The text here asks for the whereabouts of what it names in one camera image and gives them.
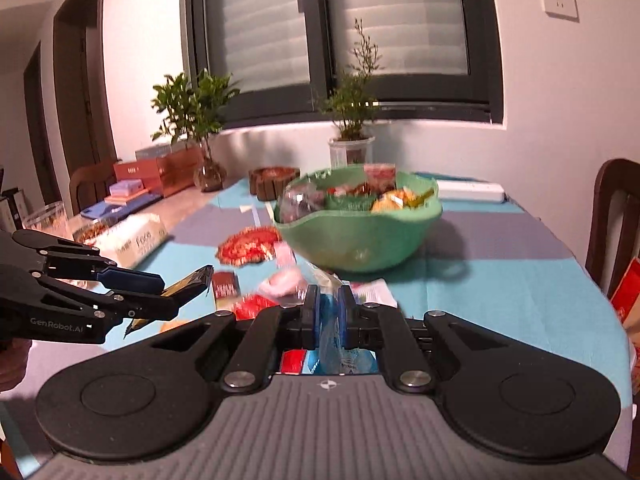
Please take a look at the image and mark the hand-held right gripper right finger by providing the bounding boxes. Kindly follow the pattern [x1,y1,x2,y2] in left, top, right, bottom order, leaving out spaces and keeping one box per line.
[338,285,507,395]

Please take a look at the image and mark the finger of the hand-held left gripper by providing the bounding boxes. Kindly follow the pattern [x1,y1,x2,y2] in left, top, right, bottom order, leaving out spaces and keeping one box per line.
[31,271,182,322]
[12,230,167,295]

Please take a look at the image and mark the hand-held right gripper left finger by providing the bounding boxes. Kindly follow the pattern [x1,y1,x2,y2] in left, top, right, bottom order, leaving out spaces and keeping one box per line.
[147,285,322,394]

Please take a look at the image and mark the clear blue snack packet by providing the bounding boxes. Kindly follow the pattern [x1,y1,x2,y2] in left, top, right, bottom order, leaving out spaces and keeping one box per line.
[300,260,381,376]

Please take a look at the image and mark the small white snack packet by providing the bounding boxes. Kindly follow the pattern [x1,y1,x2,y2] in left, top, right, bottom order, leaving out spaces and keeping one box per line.
[350,279,399,309]

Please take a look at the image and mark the gold foil snack packet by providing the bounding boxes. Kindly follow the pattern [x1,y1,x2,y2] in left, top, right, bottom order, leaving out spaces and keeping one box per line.
[125,266,215,336]

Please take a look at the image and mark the pink snack packet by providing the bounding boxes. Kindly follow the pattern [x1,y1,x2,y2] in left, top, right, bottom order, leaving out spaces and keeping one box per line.
[256,241,307,297]

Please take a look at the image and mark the red and white snack bag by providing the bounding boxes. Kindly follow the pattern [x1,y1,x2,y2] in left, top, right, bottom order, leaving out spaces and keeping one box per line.
[234,294,307,375]

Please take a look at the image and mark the small red snack packet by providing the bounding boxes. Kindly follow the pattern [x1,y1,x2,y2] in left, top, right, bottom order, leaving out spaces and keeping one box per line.
[212,271,242,311]

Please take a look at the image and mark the green plastic bowl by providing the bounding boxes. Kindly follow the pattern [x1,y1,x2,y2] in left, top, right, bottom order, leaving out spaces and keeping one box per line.
[272,166,445,273]

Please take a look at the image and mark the green snack packet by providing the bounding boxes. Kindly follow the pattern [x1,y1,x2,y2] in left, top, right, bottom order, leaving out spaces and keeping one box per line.
[325,192,378,212]

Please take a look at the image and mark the yellow snack bag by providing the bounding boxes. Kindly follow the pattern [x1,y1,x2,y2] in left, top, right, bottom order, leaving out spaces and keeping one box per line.
[371,189,407,214]

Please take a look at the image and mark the white red print snack packet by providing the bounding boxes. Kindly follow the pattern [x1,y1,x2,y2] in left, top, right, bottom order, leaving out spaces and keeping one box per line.
[364,162,399,194]

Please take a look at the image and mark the person's left hand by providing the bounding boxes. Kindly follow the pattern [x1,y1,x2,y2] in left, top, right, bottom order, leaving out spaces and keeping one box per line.
[0,339,32,392]

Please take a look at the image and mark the white tissue pack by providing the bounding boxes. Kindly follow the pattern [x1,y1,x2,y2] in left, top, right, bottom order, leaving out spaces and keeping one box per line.
[92,212,168,268]

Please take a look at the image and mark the stack of books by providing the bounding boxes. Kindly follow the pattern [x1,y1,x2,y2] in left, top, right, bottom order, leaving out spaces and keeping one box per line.
[80,180,163,222]

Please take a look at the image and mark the patterned glass cup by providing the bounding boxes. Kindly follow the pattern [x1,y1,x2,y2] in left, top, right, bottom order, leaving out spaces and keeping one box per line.
[22,201,71,241]

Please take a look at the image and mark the red round paper coaster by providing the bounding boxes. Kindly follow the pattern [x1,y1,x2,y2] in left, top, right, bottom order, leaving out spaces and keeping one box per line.
[215,225,282,267]

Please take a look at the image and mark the red box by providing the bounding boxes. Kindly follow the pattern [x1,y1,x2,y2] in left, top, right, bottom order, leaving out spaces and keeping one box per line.
[113,159,162,187]

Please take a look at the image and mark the dark wooden chair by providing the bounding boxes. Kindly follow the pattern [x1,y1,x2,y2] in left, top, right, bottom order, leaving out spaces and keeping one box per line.
[585,158,640,301]
[69,160,121,216]

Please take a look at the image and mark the white binders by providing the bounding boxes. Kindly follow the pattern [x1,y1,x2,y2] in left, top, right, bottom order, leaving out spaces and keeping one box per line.
[0,187,30,235]

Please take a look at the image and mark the brown box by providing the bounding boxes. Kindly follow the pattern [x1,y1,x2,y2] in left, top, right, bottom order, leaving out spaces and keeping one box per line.
[156,147,207,197]

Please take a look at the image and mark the grey box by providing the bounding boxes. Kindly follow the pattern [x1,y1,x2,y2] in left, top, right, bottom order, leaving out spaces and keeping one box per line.
[135,142,188,162]

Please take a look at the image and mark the wooden tray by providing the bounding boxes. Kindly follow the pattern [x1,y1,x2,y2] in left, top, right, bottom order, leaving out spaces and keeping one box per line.
[248,165,302,202]

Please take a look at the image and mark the white power strip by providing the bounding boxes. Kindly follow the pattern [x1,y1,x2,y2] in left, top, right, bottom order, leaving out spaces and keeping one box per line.
[437,180,506,204]

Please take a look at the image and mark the dark wooden door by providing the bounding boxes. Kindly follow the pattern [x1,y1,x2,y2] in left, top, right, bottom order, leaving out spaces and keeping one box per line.
[52,0,118,206]
[22,42,52,202]

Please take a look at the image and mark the leafy plant in glass vase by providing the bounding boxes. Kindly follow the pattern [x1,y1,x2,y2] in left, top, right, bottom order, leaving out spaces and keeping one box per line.
[150,69,241,193]

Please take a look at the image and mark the small plant in white pot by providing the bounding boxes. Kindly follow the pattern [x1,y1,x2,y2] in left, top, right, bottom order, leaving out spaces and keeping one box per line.
[315,17,386,168]

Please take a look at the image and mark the red paper bag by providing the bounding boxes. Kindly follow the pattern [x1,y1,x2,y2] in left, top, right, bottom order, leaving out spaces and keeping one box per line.
[610,256,640,361]

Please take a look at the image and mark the dark window frame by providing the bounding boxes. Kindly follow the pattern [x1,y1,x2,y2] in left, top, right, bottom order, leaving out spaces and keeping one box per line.
[180,0,505,133]

